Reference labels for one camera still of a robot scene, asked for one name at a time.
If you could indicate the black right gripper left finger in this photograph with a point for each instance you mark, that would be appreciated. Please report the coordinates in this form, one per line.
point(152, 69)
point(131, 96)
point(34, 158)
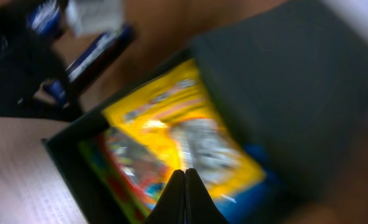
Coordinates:
point(171, 206)

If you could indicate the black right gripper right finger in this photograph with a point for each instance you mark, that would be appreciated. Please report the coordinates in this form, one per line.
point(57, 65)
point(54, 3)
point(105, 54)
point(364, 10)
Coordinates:
point(200, 208)

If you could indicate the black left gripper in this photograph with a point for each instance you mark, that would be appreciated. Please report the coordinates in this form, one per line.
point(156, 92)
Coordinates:
point(26, 61)

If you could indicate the blue cookie pack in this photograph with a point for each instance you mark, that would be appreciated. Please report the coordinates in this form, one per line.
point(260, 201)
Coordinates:
point(244, 206)

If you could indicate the purple Dairy Milk bar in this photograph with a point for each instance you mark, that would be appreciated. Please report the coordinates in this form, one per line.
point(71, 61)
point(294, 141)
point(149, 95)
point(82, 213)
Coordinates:
point(88, 66)

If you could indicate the yellow Hacks candy bag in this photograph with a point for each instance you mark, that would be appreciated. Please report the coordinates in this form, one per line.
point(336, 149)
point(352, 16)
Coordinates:
point(173, 117)

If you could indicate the blue Eclipse mints box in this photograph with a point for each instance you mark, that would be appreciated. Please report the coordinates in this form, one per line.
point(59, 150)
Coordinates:
point(45, 19)

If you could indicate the dark green open box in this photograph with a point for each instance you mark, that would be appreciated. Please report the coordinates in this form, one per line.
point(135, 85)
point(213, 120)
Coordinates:
point(292, 80)

